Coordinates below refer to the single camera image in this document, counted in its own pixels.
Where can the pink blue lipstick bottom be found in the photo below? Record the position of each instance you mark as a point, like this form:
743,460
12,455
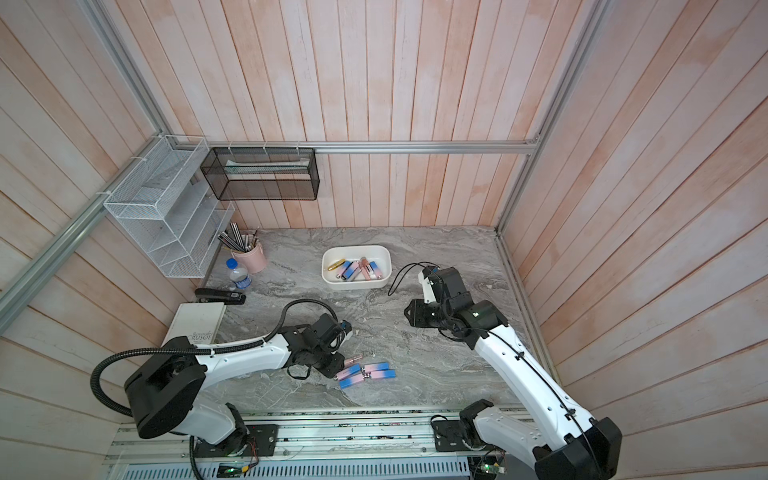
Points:
352,380

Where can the pink blue lipstick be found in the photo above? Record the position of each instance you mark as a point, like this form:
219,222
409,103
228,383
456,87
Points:
344,270
352,380
348,372
381,374
374,367
352,272

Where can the pink clear gloss on table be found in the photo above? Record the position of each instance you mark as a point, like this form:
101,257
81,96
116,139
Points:
353,360

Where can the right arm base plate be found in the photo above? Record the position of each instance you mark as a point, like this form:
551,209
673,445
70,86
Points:
451,435

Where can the pens in cup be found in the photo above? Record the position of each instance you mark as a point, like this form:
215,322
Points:
237,241

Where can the small clear water bottle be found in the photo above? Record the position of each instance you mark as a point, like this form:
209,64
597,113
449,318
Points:
238,274

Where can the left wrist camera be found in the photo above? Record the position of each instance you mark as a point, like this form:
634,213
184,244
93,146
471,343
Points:
345,330

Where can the white wire mesh shelf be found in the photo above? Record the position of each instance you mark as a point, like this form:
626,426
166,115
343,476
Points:
169,210

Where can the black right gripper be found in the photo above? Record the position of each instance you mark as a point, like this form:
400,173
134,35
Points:
417,318

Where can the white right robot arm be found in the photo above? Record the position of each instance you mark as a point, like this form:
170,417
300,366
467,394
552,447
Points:
564,441

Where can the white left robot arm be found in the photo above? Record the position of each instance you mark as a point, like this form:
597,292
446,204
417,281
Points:
164,393

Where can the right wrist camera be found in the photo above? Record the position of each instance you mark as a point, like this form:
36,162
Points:
427,284

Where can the pink round cup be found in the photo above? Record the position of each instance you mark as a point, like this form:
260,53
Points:
253,260

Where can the white plastic storage box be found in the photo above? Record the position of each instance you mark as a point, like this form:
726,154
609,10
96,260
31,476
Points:
377,253

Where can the white book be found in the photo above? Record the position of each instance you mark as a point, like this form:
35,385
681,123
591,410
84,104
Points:
199,322

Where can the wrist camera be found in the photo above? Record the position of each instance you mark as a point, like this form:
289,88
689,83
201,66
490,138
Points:
427,284
345,330

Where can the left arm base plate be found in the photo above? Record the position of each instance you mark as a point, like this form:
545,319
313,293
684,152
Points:
260,441

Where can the pink blue lipstick top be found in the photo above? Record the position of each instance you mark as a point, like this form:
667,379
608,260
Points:
344,270

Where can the pink blue lipstick tube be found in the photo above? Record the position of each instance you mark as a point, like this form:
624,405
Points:
376,270

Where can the black mesh wall basket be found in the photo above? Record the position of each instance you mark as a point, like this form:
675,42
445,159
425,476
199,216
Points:
262,173

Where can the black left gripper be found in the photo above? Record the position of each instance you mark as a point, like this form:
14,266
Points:
335,366

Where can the black stapler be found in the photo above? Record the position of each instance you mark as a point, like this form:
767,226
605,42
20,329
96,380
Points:
211,295

